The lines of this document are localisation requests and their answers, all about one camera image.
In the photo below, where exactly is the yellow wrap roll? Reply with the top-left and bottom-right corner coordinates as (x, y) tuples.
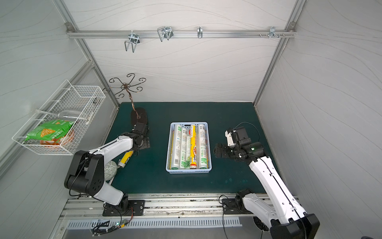
(190, 124), (197, 169)
(117, 151), (134, 168)

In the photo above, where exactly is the white red wrap roll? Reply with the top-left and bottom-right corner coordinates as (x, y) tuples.
(170, 124), (182, 170)

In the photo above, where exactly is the blue plastic basket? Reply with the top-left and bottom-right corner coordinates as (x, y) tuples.
(166, 122), (212, 174)

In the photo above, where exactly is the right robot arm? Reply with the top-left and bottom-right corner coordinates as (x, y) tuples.
(214, 127), (320, 239)

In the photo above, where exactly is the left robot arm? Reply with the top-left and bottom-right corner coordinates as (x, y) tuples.
(64, 122), (148, 206)

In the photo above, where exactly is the white green grape wrap roll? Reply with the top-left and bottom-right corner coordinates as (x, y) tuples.
(180, 127), (187, 169)

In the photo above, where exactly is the white patterned round fan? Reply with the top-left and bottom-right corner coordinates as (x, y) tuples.
(104, 161), (117, 181)

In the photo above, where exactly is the orange snack bag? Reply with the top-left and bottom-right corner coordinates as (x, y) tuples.
(40, 130), (75, 146)

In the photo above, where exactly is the green snack bag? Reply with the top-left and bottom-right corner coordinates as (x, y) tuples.
(25, 119), (75, 141)

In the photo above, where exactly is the metal double hook left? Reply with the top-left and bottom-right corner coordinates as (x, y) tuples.
(124, 31), (140, 53)

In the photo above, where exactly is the metal double hook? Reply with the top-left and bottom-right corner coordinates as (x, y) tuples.
(124, 31), (140, 53)
(157, 26), (174, 42)

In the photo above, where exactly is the white vent strip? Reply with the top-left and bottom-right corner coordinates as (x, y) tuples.
(66, 216), (242, 230)

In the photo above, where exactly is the metal double hook middle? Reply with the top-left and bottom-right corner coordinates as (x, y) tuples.
(157, 26), (174, 42)

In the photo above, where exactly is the metal single hook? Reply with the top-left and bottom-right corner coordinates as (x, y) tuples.
(197, 26), (203, 39)

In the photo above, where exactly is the metal hook right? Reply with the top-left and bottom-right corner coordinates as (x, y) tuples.
(259, 27), (285, 38)

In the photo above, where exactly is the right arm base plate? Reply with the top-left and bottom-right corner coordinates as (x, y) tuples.
(220, 198), (252, 215)

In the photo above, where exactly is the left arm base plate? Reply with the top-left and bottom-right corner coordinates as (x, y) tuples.
(102, 200), (146, 217)

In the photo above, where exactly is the white wire wall basket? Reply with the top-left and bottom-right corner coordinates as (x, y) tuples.
(12, 80), (105, 155)

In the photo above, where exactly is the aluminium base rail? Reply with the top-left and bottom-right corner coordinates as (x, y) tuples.
(59, 193), (235, 220)

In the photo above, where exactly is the aluminium top rail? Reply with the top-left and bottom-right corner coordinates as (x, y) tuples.
(67, 29), (297, 39)

